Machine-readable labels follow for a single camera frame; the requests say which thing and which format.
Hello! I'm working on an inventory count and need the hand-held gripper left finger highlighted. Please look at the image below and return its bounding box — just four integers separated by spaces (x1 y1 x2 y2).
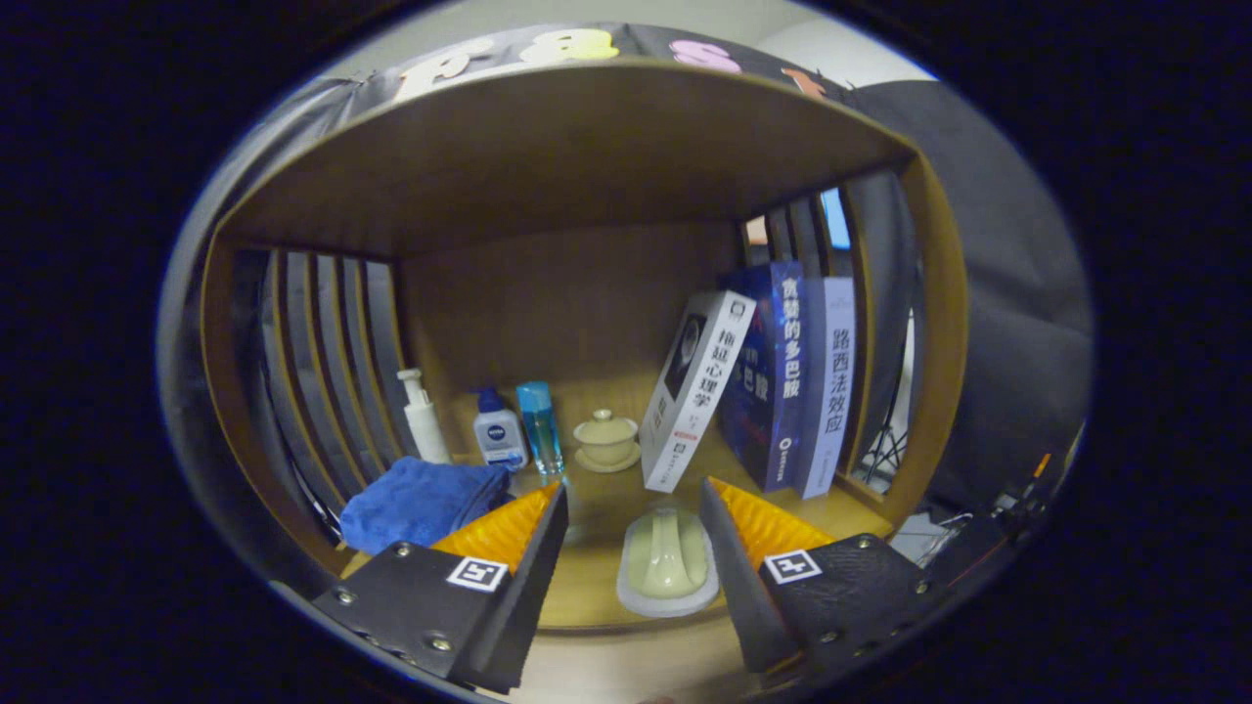
311 481 570 695

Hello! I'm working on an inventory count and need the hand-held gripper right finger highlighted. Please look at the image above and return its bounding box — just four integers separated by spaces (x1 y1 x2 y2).
698 476 955 678

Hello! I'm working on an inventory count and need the pale green handled sponge brush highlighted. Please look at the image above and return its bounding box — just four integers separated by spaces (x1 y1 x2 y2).
616 506 721 619

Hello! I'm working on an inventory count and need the wooden countertop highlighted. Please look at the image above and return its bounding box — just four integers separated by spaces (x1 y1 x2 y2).
337 445 896 632

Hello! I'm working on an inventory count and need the wooden cabinet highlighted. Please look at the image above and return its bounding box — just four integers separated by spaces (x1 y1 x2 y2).
201 57 969 704

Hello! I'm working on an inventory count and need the blue towel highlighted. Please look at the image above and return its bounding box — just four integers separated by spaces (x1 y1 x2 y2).
339 456 512 556

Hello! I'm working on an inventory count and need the white bottle with blue cap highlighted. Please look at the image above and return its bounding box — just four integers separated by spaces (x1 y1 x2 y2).
473 387 529 472

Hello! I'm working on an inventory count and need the clear blue bottle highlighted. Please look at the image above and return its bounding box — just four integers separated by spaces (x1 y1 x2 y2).
515 381 565 477

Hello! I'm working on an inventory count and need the cream lidded teacup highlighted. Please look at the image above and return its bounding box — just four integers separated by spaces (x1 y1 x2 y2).
572 409 642 474

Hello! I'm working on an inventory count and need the white pump bottle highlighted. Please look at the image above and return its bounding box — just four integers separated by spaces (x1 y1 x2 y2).
396 368 452 465

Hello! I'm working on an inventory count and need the white book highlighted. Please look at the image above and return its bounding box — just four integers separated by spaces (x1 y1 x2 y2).
641 289 757 494

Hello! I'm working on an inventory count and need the dark blue book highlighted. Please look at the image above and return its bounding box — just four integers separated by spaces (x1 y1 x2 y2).
717 260 809 494

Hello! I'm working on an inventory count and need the black light stand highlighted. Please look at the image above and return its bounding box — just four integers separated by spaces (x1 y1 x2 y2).
861 391 911 485

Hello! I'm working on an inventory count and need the light blue book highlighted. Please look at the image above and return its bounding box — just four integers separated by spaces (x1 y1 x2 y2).
794 276 858 501

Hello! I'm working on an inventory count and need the black backdrop cloth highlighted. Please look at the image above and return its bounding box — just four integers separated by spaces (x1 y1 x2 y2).
156 22 1095 588

